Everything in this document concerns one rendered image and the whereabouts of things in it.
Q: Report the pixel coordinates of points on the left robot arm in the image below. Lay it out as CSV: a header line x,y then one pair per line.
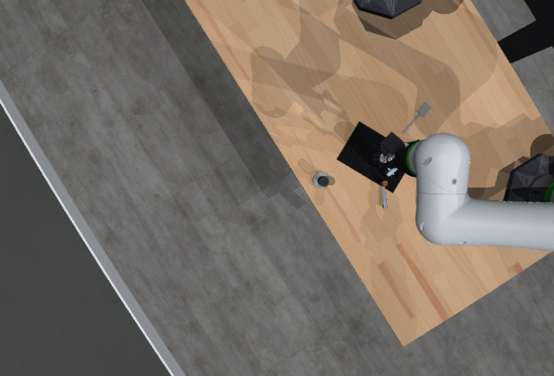
x,y
446,215

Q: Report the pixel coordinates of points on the black mat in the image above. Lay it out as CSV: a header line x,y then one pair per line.
x,y
356,152

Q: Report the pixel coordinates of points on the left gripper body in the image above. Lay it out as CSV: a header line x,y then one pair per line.
x,y
396,163

